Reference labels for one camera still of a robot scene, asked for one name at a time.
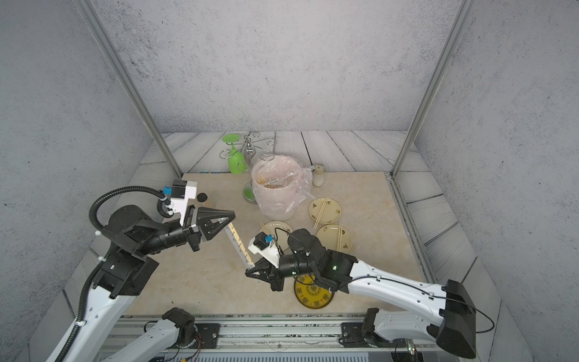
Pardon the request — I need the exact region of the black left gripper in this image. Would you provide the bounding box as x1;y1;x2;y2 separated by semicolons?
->
137;207;234;259

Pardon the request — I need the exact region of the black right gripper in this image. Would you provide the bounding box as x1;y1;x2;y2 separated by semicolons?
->
245;255;320;293

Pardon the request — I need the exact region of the chopsticks pair one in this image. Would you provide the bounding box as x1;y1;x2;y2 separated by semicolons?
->
225;223;254;269

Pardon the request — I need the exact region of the chopsticks pair two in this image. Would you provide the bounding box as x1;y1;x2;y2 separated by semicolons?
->
259;222;271;235

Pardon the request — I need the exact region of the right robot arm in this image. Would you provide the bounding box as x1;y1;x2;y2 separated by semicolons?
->
245;229;487;361

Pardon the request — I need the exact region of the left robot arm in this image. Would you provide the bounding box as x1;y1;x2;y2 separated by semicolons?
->
48;181;236;361

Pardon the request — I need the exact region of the yellow patterned round plate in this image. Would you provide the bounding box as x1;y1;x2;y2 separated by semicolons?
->
293;275;334;309

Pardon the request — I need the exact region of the green plastic goblet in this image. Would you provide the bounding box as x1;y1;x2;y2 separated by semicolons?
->
220;134;249;174

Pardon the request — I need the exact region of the large cream oval plate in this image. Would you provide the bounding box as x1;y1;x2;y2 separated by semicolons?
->
316;224;353;253

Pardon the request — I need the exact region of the white trash bin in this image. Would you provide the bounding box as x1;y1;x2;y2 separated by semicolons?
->
250;155;304;222

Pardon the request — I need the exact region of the small cream bottle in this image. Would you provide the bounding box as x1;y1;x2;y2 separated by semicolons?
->
312;164;326;187

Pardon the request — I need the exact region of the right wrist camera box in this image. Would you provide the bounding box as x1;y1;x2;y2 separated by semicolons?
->
248;232;281;268

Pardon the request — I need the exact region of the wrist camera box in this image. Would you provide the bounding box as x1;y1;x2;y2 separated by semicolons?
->
162;179;198;226
248;232;281;268

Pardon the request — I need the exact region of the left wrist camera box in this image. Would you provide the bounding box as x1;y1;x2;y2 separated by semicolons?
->
162;179;198;226

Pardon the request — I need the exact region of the chrome wire cup rack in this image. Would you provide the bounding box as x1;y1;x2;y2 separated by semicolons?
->
219;130;277;205

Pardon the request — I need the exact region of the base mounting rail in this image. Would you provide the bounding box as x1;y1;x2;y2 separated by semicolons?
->
90;311;476;362

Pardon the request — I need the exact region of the metal corner post left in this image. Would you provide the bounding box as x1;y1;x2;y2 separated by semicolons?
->
74;0;184;178

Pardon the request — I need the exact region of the metal corner post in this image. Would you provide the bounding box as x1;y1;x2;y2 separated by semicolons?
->
74;0;184;178
391;0;475;179

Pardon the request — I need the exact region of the metal corner post right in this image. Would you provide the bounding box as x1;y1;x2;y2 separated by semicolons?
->
391;0;475;179

